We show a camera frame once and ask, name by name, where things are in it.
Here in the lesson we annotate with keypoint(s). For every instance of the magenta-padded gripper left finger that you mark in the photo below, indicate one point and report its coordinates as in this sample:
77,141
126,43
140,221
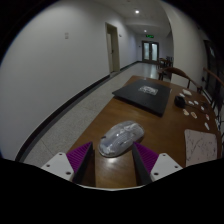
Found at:
66,163

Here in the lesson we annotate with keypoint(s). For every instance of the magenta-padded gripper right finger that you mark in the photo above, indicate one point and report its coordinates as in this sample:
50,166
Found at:
156,165

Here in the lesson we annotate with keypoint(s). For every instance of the translucent grey computer mouse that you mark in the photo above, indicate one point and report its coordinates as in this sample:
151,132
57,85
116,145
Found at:
120,138

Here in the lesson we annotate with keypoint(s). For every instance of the black mouse pad white print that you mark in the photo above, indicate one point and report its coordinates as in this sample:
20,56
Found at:
133,95

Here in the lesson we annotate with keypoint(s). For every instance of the small cream object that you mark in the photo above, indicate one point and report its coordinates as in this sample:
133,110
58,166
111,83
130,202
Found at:
186,112
193,115

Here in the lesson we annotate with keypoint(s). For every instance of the small white object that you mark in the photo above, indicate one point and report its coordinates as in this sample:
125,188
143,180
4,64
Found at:
207,116
196,102
206,126
191,102

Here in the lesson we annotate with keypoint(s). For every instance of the small black box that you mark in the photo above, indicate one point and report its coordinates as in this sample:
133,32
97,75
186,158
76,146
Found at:
179,102

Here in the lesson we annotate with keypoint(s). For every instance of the small dark object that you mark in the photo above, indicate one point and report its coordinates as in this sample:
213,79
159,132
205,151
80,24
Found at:
204,106

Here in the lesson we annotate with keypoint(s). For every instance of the flat white card box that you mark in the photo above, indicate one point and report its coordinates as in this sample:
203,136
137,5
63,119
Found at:
187,92

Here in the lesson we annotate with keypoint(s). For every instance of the wooden curved-back armchair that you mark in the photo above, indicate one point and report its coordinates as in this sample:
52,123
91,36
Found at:
180,71

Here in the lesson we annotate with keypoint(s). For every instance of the small dark chair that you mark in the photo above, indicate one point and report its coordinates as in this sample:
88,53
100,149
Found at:
165,62

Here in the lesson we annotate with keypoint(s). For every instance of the black railing with wooden handrail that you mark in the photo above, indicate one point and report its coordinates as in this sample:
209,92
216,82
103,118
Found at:
213,78

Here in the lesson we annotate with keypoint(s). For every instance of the dark framed window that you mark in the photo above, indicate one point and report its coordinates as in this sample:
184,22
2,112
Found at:
212,66

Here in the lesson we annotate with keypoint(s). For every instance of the glass double door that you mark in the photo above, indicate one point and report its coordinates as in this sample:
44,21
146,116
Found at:
150,51

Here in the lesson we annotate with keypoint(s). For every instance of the beige corridor door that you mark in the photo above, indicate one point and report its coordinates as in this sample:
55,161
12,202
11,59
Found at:
114,50

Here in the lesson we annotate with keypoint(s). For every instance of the green exit sign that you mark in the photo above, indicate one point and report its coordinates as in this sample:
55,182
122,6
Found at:
149,36

